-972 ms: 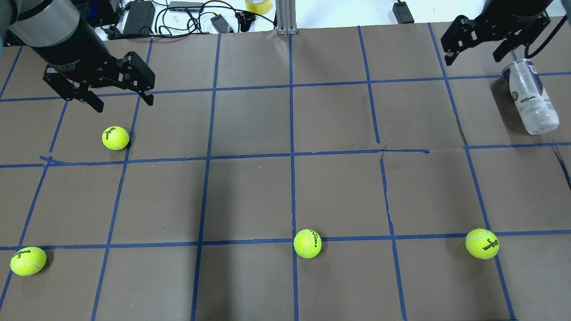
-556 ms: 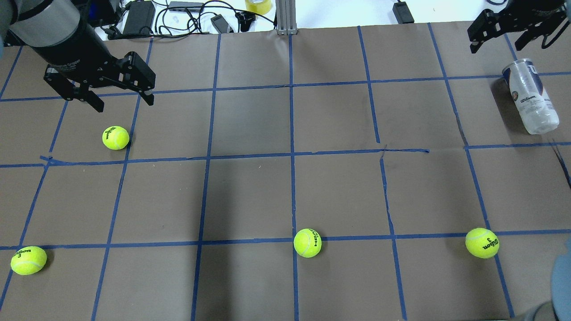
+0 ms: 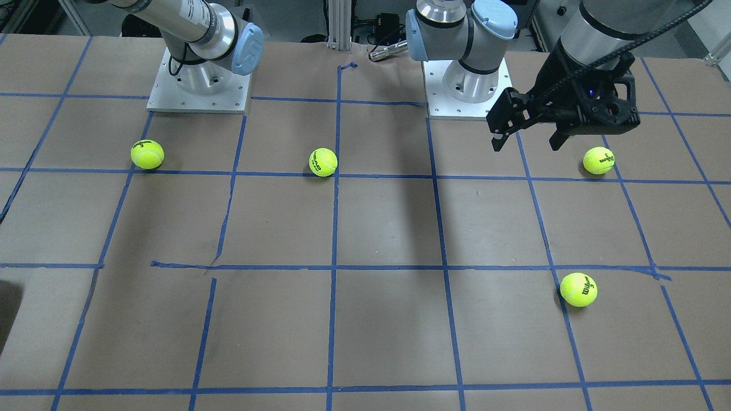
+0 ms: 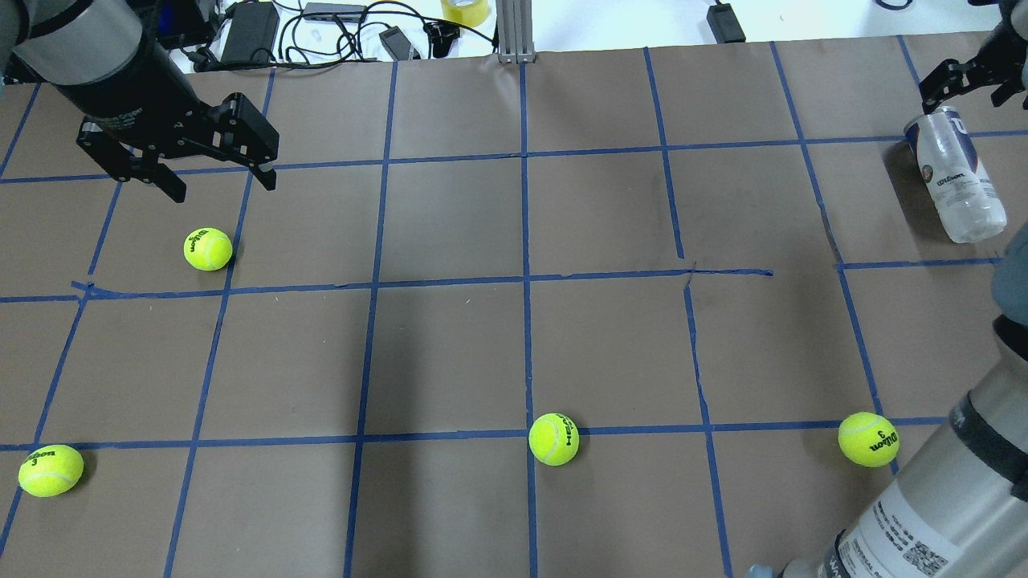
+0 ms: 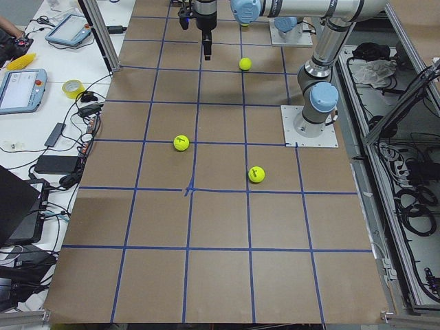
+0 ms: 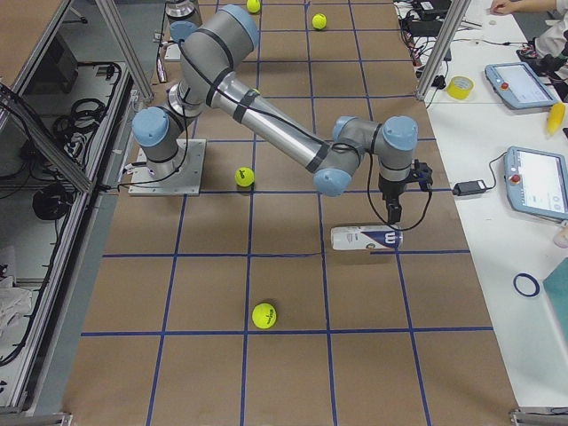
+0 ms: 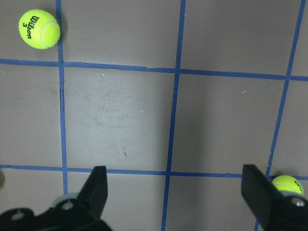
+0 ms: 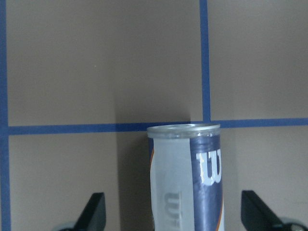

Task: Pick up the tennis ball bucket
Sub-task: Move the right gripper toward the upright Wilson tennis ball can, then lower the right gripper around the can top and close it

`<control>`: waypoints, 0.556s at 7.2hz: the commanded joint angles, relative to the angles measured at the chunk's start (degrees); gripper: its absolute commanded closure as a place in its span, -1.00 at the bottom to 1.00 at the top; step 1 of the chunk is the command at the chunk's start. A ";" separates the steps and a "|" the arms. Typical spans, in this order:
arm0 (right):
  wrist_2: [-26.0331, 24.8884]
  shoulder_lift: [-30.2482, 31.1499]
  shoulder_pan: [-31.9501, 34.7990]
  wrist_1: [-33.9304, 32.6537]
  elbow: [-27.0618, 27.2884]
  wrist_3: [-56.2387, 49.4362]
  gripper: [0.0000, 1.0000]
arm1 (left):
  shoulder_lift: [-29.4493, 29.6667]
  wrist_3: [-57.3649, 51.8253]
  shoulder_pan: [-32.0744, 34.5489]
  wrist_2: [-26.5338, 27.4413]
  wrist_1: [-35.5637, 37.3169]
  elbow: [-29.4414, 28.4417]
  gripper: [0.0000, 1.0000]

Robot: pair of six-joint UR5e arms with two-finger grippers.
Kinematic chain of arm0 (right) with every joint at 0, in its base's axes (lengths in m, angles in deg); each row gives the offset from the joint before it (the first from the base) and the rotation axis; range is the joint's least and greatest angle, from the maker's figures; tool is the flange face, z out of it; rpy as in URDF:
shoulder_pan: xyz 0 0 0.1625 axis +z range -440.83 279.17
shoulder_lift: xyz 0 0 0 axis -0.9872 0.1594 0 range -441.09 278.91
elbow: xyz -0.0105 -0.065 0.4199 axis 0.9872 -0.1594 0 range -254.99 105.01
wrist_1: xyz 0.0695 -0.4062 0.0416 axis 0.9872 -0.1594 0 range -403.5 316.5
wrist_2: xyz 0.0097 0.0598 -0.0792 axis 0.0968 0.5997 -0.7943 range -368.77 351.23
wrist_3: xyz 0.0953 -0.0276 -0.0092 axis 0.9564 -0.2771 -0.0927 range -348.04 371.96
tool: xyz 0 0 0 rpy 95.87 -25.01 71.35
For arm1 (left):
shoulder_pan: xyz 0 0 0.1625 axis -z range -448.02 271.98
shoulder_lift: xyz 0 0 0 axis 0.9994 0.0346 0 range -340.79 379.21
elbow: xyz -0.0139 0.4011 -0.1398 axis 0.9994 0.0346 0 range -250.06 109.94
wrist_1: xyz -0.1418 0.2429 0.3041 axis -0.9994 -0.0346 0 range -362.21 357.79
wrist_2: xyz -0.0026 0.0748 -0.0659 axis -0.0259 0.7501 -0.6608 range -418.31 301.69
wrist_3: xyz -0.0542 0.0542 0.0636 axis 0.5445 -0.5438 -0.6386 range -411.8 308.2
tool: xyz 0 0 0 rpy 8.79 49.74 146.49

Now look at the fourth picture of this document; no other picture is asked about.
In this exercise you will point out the grey usb hub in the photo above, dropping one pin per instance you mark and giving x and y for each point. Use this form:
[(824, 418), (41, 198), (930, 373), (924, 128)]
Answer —
[(332, 12)]

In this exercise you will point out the aluminium frame post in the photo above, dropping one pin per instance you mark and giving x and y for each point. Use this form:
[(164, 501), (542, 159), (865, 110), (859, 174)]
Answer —
[(514, 32)]

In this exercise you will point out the small black charger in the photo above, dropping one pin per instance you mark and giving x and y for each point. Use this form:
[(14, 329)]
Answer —
[(724, 23)]

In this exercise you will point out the black power adapter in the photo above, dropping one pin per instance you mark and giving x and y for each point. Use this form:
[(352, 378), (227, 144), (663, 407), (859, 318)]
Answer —
[(251, 33)]

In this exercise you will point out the yellow tape roll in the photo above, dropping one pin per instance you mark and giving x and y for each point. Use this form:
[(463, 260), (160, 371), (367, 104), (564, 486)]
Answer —
[(465, 12)]

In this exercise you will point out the clear tennis ball can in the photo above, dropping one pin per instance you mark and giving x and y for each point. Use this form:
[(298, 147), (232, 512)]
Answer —
[(949, 165)]

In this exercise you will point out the tennis ball near left arm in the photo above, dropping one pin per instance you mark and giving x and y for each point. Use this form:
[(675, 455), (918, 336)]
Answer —
[(51, 470)]

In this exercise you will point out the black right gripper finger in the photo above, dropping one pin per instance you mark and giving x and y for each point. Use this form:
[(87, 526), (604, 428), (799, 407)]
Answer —
[(1009, 83), (952, 78)]

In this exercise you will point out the front Wilson tennis ball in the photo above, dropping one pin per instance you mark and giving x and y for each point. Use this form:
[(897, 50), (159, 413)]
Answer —
[(208, 249)]

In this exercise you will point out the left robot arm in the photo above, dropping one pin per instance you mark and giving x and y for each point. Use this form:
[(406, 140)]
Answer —
[(73, 41)]

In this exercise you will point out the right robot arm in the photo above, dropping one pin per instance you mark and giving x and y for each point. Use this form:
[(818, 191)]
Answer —
[(958, 507)]

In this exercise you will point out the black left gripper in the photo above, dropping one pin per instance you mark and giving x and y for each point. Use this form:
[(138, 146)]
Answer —
[(128, 100)]

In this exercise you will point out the centre tennis ball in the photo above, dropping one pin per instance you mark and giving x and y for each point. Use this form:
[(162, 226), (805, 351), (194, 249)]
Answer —
[(554, 439)]

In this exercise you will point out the tennis ball near base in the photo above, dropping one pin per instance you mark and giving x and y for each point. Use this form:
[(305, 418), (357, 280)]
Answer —
[(868, 439)]

